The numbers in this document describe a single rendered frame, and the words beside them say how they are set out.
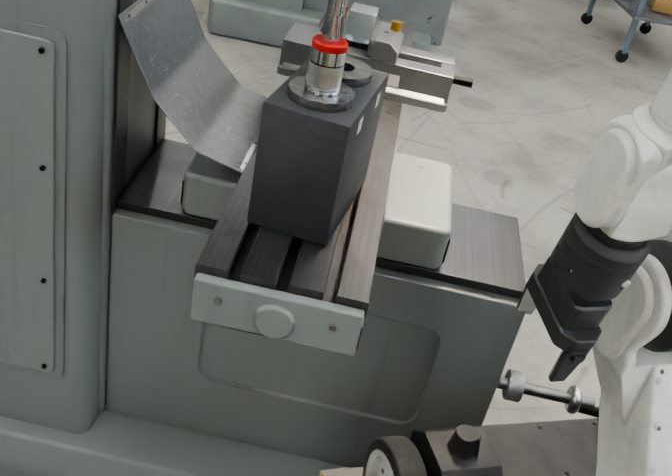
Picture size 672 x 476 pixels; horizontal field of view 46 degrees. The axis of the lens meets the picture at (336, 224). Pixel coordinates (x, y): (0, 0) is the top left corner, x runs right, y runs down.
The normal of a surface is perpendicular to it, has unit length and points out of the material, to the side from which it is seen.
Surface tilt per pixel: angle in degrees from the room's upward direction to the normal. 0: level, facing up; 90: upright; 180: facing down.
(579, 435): 0
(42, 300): 88
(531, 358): 0
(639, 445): 90
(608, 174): 91
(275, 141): 90
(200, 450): 0
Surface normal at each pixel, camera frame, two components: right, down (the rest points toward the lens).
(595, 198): -0.95, 0.02
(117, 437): 0.18, -0.83
